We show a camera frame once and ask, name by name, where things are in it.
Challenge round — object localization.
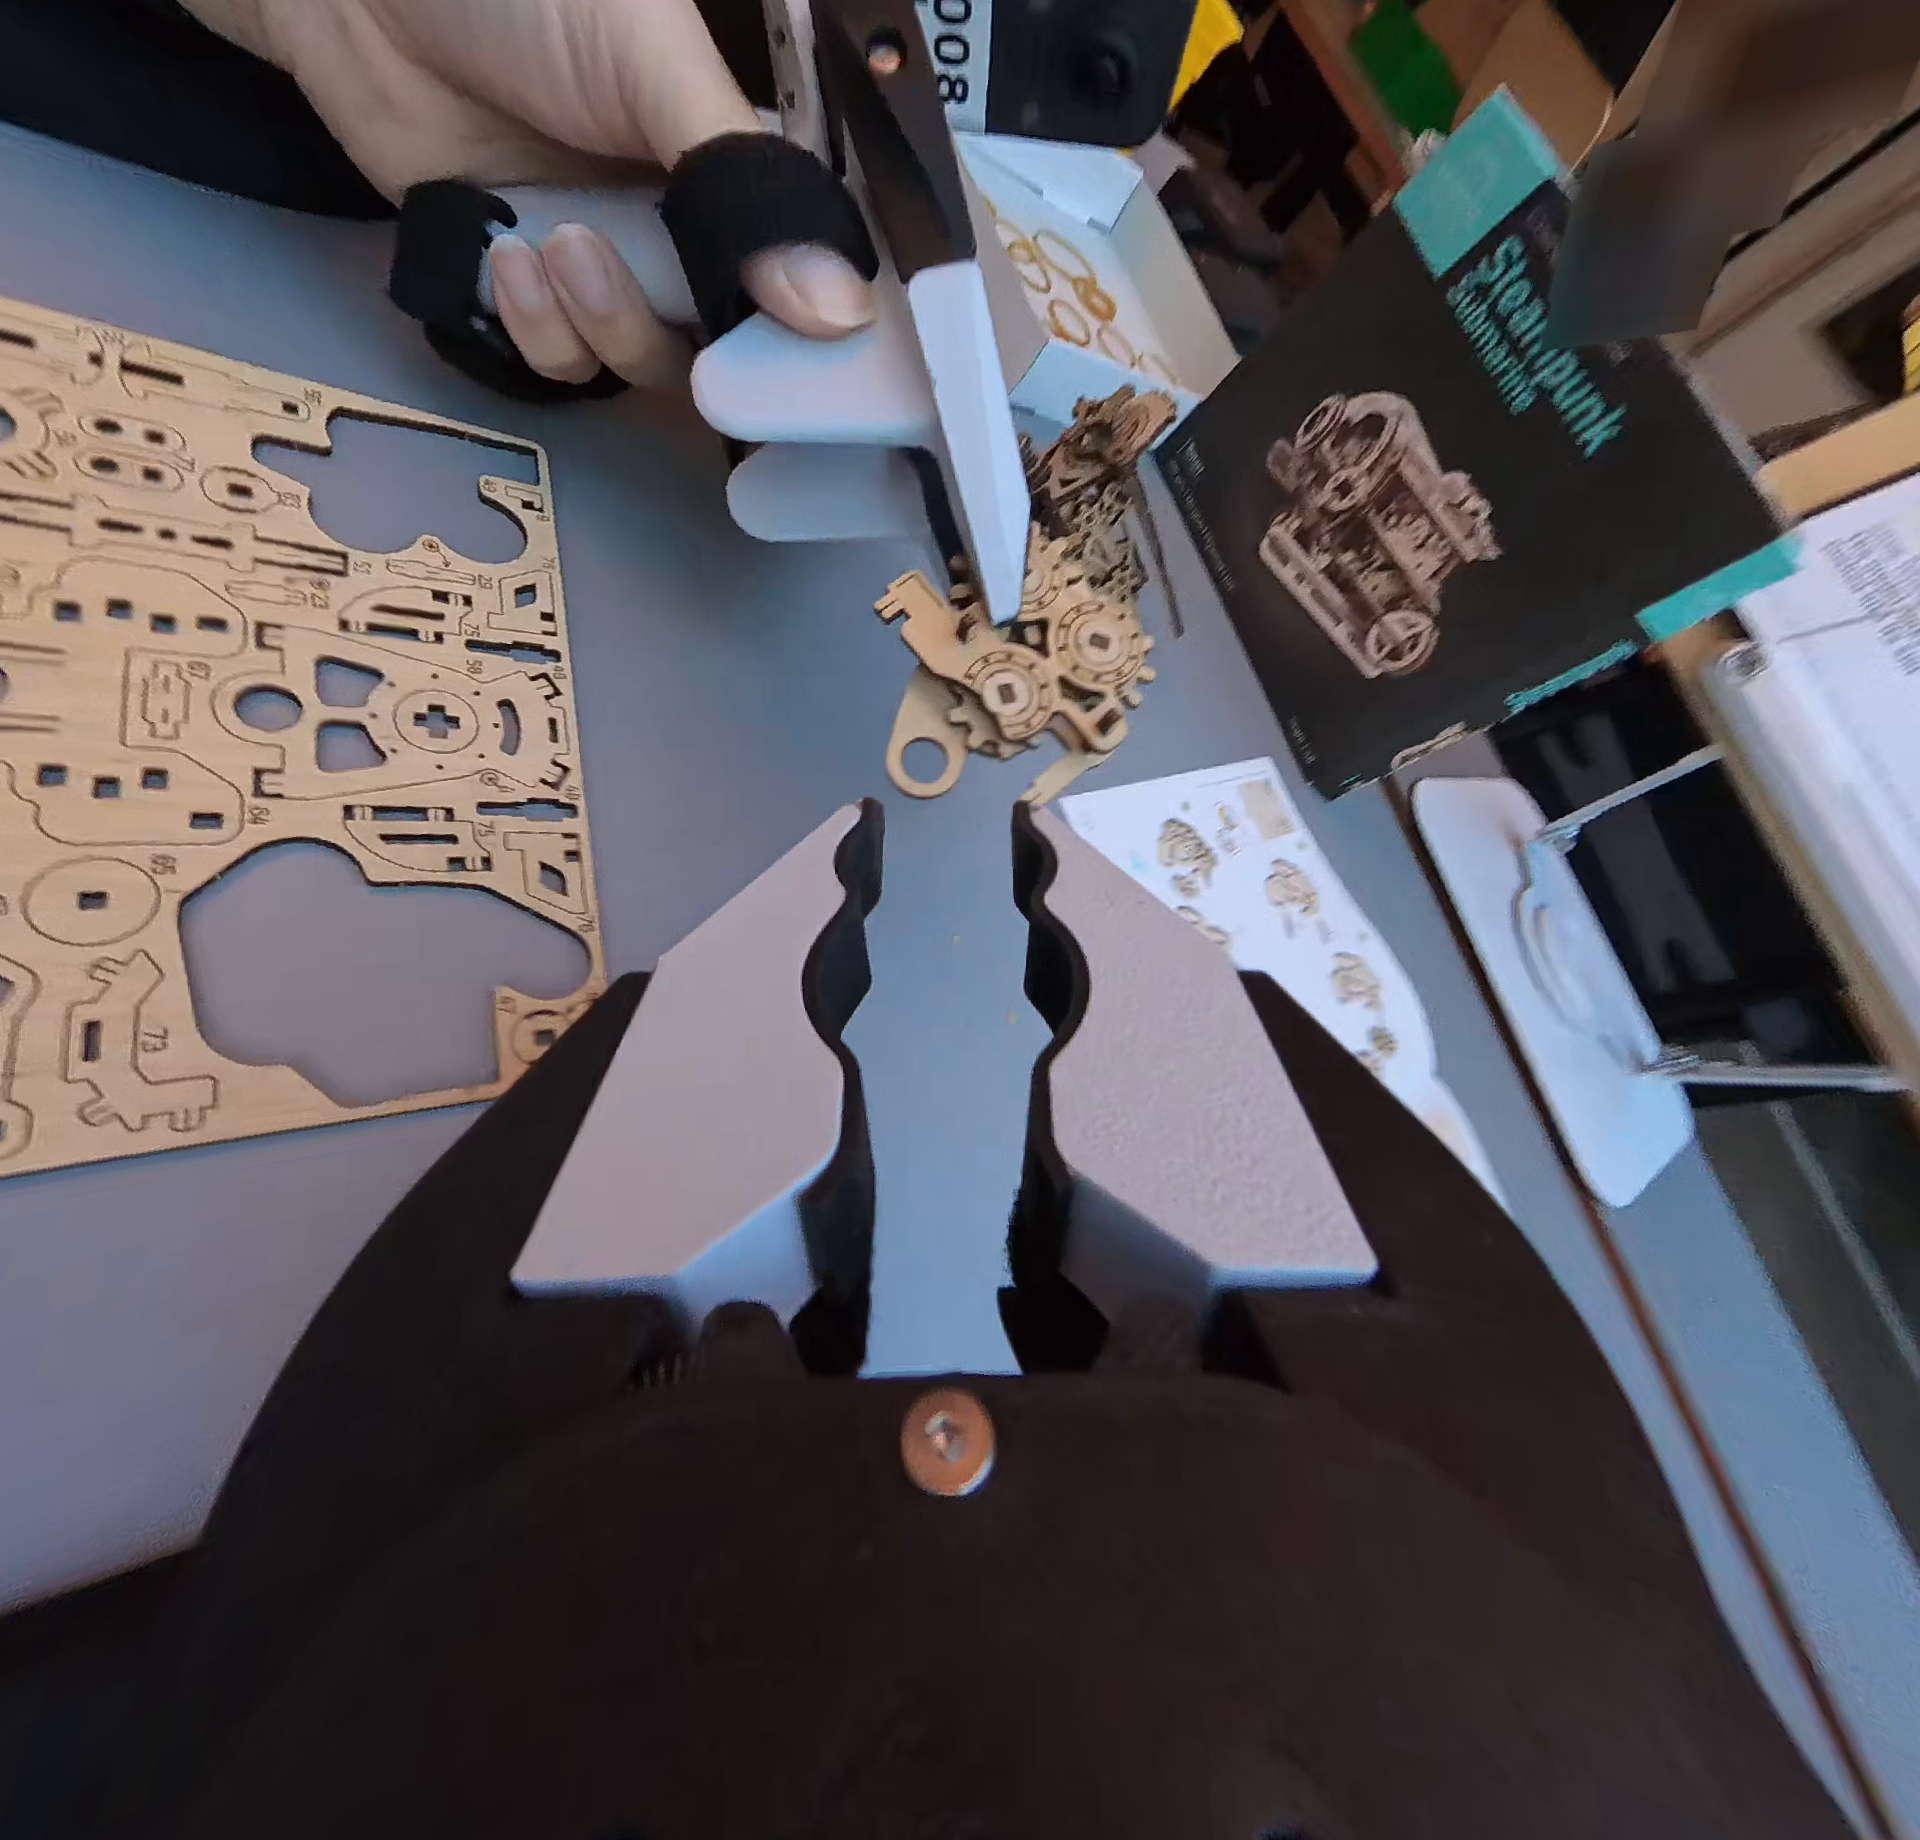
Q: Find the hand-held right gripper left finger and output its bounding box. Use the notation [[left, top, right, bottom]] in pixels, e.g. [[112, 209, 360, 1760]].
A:
[[511, 797, 890, 1377]]

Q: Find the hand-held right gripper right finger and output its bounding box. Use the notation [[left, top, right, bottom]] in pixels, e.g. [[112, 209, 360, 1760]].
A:
[[1004, 801, 1378, 1377]]

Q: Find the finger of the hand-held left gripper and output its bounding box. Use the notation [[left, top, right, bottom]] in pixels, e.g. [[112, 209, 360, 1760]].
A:
[[904, 257, 1039, 629]]

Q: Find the wooden gear assembly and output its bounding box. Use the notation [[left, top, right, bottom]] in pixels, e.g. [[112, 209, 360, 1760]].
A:
[[874, 525, 1162, 801]]

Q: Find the laser-cut wooden parts sheet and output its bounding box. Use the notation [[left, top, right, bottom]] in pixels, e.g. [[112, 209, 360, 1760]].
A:
[[0, 296, 609, 1178]]

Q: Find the grey desk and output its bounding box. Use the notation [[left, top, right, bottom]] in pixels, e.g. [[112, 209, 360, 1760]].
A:
[[0, 113, 1891, 1840]]

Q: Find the person's left hand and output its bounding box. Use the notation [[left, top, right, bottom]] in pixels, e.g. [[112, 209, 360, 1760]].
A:
[[136, 0, 881, 389]]

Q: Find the small wooden mechanical model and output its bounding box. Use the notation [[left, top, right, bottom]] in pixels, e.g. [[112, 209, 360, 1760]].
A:
[[1021, 385, 1190, 638]]

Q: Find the white cardboard box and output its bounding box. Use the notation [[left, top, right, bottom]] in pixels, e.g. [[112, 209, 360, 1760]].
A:
[[958, 137, 1246, 451]]

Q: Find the pile of tan rubber bands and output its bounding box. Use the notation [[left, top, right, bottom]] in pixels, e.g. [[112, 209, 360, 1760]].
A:
[[997, 212, 1188, 389]]

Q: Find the white instruction booklet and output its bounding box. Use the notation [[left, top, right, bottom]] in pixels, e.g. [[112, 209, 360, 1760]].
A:
[[1057, 756, 1504, 1200]]

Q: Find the stack of yellow plastic bins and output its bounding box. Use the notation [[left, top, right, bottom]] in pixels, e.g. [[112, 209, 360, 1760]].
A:
[[1172, 0, 1249, 107]]

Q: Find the black puzzle kit box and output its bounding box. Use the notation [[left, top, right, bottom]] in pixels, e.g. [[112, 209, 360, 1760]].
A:
[[1155, 85, 1802, 801]]

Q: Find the black cushioned pad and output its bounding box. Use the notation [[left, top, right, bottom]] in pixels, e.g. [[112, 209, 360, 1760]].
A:
[[0, 0, 399, 223]]

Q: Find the printed instruction sheet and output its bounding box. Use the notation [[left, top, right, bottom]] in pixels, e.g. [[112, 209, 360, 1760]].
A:
[[1732, 473, 1920, 972]]

